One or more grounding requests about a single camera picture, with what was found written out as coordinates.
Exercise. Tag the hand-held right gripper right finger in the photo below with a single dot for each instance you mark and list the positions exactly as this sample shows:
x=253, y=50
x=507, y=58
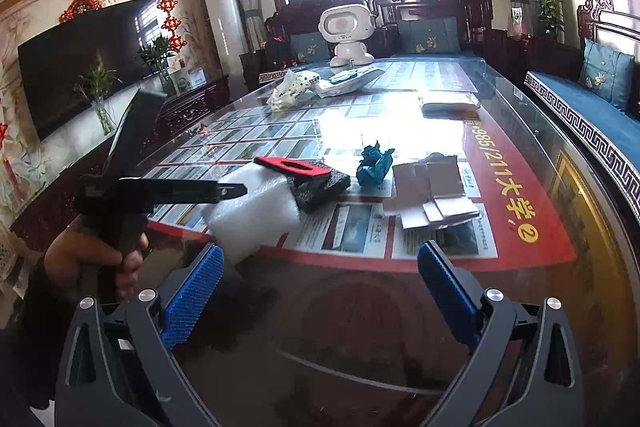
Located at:
x=447, y=287

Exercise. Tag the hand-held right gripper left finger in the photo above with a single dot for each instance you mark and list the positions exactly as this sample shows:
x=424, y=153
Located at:
x=192, y=292

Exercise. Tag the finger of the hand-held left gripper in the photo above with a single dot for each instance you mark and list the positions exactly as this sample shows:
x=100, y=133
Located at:
x=190, y=192

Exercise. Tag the white foam sheet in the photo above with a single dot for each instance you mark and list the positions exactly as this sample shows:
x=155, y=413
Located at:
x=250, y=217

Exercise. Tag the person's left forearm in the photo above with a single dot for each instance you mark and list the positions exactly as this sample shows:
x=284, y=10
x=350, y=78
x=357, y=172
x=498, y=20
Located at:
x=45, y=332

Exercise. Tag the person's left hand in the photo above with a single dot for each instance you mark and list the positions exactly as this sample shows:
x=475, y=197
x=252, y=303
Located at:
x=70, y=254

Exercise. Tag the bamboo plant in glass vase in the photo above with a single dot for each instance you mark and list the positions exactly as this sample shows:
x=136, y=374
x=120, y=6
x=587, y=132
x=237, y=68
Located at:
x=100, y=107
x=157, y=52

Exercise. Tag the dark wooden television cabinet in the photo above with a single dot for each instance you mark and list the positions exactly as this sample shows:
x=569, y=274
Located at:
x=190, y=107

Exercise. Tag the small white box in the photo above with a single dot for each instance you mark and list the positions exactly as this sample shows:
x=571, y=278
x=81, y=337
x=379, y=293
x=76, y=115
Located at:
x=189, y=78

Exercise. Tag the black flat television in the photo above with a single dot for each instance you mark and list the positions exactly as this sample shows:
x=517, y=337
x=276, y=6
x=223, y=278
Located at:
x=75, y=62

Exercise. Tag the flattened grey cardboard box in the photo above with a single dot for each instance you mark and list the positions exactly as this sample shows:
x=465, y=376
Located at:
x=430, y=182

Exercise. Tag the printed table poster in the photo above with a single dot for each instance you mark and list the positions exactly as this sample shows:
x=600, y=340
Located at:
x=500, y=167

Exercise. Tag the crumpled teal cloth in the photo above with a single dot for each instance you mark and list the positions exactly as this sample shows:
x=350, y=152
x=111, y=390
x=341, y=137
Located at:
x=372, y=167

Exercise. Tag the crumpled white plastic bag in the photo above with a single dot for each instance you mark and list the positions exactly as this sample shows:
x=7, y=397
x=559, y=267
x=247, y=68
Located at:
x=292, y=87

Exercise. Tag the white standing air conditioner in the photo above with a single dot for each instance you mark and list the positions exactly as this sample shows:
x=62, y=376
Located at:
x=222, y=17

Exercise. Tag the white folded cloth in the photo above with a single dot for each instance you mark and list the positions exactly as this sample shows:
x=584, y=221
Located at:
x=450, y=103

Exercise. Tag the teal embroidered cushion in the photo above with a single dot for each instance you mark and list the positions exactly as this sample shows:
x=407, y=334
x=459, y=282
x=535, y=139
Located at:
x=310, y=48
x=429, y=36
x=606, y=74

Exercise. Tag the blue and white packet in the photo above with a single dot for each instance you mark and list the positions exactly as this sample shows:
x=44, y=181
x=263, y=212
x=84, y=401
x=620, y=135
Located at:
x=350, y=79

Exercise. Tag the blue sofa seat mat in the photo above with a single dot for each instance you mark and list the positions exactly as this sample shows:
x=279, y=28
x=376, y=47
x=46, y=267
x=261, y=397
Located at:
x=575, y=107

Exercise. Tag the white robot toy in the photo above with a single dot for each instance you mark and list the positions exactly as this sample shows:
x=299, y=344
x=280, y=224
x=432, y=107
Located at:
x=345, y=24

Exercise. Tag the dark wooden side table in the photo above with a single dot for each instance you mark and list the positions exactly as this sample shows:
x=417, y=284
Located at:
x=540, y=52

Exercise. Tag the green potted plant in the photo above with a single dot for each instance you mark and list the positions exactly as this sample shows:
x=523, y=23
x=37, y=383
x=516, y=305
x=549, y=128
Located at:
x=550, y=12

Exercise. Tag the red knot wall ornament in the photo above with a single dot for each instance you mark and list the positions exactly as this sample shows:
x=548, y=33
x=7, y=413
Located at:
x=80, y=7

